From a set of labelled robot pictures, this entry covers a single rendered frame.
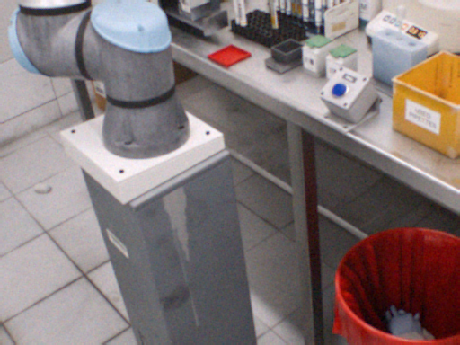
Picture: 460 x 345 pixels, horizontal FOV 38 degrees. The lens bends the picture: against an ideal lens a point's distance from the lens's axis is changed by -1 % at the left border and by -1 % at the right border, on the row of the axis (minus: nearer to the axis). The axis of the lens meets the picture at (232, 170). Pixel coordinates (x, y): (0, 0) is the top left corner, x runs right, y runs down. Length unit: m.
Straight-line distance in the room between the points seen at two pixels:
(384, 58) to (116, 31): 0.51
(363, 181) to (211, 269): 0.88
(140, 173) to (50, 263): 1.33
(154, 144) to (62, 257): 1.34
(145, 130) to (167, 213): 0.15
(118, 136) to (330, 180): 1.06
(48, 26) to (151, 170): 0.28
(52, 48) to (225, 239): 0.47
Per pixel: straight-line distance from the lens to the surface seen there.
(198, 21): 1.54
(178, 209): 1.14
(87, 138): 1.18
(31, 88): 3.05
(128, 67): 1.04
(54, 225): 2.52
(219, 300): 1.34
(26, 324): 2.21
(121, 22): 1.03
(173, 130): 1.10
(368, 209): 1.94
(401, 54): 1.23
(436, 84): 1.23
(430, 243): 1.63
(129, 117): 1.08
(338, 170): 2.08
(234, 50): 1.47
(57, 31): 1.09
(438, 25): 1.37
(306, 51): 1.33
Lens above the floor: 1.54
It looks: 37 degrees down
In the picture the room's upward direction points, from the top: 8 degrees counter-clockwise
